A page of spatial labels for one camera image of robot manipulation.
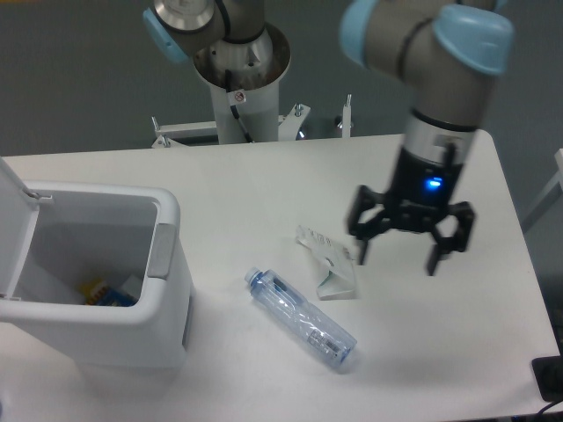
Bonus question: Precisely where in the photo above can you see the clear plastic water bottle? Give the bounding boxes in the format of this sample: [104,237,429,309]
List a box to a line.
[245,267,357,368]

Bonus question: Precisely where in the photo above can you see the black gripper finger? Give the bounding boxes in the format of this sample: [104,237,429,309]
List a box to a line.
[346,185,392,266]
[426,201,477,276]

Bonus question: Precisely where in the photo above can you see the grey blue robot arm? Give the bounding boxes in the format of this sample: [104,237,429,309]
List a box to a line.
[143,1,514,273]

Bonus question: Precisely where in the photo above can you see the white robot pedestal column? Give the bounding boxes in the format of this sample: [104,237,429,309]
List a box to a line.
[193,23,290,144]

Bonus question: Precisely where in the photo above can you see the yellow blue trash in bin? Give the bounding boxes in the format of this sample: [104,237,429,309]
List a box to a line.
[77,278,136,307]

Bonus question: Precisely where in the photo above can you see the black device at table edge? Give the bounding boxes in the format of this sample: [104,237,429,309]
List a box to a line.
[531,356,562,402]

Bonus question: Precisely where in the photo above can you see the white push-lid trash can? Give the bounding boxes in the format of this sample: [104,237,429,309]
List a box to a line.
[1,164,193,367]

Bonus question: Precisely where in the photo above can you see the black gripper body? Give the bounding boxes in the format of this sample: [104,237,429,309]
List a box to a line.
[382,147,466,233]

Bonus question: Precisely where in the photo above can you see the crumpled white paper carton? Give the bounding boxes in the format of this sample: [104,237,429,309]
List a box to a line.
[296,225,356,301]

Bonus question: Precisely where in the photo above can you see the white frame at right edge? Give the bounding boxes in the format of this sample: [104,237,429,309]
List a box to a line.
[521,149,562,233]

